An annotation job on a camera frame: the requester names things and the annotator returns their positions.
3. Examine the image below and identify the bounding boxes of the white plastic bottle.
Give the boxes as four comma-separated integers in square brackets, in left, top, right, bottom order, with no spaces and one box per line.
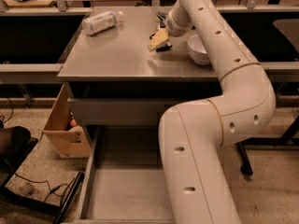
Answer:
[82,11,123,35]

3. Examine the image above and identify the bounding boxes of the black metal stand leg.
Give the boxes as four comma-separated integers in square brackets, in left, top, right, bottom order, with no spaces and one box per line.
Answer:
[237,143,253,176]

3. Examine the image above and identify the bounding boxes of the orange ball in box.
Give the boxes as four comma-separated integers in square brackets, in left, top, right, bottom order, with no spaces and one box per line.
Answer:
[69,119,78,128]

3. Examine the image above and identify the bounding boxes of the grey top drawer front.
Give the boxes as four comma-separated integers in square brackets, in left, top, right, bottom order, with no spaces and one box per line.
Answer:
[67,98,182,125]

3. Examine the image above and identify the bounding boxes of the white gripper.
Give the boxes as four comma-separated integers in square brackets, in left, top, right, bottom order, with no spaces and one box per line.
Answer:
[149,1,192,51]

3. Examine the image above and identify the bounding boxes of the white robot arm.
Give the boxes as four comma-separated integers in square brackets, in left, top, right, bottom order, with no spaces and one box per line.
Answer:
[149,0,276,224]

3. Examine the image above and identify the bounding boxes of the white ceramic bowl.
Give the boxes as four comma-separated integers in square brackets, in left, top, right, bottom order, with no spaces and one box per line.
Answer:
[187,35,210,65]

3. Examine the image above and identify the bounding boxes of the black frame base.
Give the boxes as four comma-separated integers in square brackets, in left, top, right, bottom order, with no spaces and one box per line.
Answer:
[0,137,86,224]

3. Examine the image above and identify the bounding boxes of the black cable on floor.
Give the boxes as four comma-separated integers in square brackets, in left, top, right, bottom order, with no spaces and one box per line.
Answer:
[13,171,78,207]

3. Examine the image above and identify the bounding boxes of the open grey middle drawer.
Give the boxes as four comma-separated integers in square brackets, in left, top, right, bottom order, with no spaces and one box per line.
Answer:
[64,126,175,224]

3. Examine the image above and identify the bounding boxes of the grey drawer cabinet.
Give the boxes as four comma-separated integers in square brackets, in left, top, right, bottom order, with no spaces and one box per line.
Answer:
[59,7,221,137]

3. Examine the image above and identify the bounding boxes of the dark blue chip bag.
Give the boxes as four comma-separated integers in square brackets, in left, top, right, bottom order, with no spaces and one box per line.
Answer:
[156,12,167,28]

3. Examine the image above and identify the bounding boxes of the brown cardboard box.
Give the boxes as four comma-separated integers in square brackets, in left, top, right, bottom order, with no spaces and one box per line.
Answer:
[43,86,90,158]

